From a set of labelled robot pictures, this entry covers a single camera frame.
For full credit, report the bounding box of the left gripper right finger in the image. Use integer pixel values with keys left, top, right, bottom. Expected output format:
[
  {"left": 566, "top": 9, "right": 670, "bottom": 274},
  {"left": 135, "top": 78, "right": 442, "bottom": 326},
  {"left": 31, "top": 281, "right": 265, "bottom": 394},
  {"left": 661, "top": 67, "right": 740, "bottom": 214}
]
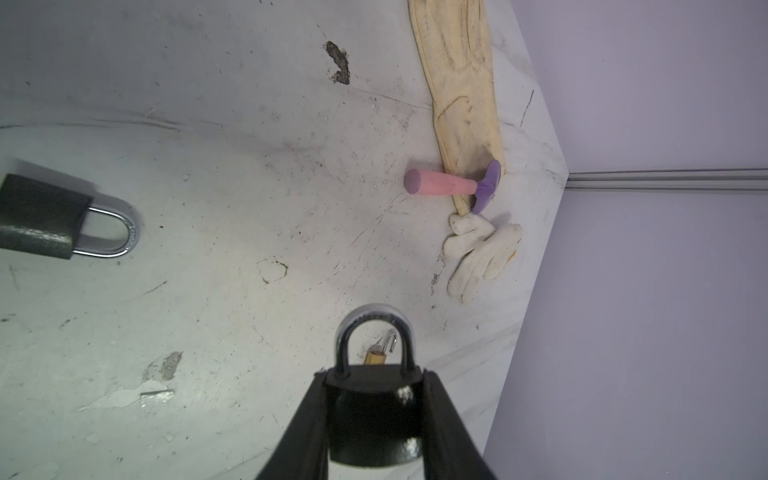
[{"left": 421, "top": 371, "right": 496, "bottom": 480}]

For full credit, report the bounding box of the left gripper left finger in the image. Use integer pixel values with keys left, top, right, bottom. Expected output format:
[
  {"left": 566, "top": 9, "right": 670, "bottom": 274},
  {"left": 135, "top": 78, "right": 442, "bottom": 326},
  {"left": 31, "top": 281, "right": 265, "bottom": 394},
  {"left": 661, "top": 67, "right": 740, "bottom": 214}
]
[{"left": 256, "top": 372, "right": 329, "bottom": 480}]

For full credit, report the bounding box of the black padlock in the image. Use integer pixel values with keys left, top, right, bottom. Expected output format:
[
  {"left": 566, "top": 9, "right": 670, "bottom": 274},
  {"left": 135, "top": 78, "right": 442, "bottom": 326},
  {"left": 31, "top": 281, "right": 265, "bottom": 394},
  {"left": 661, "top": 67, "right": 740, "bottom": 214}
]
[
  {"left": 325, "top": 304, "right": 423, "bottom": 468},
  {"left": 1, "top": 174, "right": 139, "bottom": 260}
]

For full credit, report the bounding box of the brass padlock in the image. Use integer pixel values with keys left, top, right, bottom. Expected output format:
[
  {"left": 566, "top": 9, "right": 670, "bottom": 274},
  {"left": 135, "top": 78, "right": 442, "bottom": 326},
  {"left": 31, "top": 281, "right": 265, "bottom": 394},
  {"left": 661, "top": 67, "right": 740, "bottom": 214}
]
[{"left": 363, "top": 329, "right": 398, "bottom": 365}]

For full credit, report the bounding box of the white knit glove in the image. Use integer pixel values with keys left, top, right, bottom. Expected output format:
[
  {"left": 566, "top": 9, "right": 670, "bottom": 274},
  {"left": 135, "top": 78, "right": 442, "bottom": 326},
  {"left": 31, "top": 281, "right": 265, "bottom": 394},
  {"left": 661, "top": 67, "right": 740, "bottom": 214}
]
[{"left": 442, "top": 213, "right": 523, "bottom": 303}]

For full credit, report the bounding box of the cream leather glove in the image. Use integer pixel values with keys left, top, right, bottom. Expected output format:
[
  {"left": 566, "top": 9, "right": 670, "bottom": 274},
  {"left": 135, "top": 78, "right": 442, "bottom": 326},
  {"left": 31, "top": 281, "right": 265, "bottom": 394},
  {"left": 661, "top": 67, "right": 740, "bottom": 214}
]
[{"left": 408, "top": 1, "right": 505, "bottom": 179}]

